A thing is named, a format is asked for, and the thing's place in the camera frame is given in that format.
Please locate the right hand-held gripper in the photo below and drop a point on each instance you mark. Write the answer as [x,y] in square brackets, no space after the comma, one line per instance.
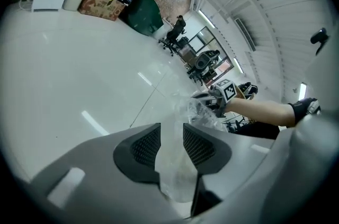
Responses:
[227,90]

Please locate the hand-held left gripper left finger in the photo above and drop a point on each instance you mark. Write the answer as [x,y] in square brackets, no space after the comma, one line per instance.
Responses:
[92,164]

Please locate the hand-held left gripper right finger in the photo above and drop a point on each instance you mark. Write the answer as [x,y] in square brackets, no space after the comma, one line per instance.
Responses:
[238,154]

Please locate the clear plastic trash bag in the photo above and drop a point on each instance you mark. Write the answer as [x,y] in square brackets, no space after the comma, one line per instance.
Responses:
[177,172]

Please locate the person's right forearm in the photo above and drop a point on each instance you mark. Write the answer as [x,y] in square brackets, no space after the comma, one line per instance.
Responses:
[259,111]

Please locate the grey-backed office chair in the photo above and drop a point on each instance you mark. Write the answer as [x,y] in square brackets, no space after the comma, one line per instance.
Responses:
[201,61]

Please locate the long ceiling light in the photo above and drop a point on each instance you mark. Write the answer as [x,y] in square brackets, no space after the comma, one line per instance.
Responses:
[206,19]
[302,90]
[238,65]

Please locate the brown desk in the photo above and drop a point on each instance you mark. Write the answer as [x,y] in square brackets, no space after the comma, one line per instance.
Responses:
[188,54]

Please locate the black office chair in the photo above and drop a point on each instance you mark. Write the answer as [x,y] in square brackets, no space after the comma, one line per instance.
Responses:
[168,43]

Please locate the ceiling air vent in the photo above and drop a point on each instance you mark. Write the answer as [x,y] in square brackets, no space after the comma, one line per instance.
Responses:
[245,33]

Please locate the dark green board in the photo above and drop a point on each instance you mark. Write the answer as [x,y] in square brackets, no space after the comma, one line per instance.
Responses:
[144,15]

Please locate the printed brown cardboard box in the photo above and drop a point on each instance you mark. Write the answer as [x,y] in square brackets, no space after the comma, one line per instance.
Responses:
[99,5]

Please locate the glass door frame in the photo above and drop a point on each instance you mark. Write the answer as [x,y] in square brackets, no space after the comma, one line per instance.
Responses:
[201,39]

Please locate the black camera on stand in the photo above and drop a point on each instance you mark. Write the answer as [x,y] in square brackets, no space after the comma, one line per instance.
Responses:
[319,36]

